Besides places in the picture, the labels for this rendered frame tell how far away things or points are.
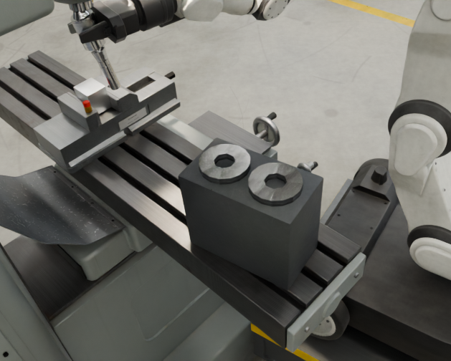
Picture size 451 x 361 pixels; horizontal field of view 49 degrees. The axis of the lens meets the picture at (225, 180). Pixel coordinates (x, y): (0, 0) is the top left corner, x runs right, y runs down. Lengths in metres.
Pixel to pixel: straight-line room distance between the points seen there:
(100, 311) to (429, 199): 0.83
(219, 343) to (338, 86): 1.82
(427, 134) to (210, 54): 2.44
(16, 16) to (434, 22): 0.69
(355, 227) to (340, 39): 2.20
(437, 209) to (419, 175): 0.14
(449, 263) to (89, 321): 0.87
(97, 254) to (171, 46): 2.50
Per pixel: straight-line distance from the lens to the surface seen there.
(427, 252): 1.31
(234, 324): 1.73
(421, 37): 1.01
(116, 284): 1.28
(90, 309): 1.27
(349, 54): 3.35
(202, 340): 1.71
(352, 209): 1.51
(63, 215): 1.20
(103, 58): 1.11
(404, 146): 1.11
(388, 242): 1.48
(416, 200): 1.27
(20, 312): 1.08
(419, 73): 1.07
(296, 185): 0.81
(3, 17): 0.86
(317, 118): 2.78
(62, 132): 1.23
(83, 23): 1.06
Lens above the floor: 1.70
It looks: 45 degrees down
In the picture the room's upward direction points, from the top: 6 degrees counter-clockwise
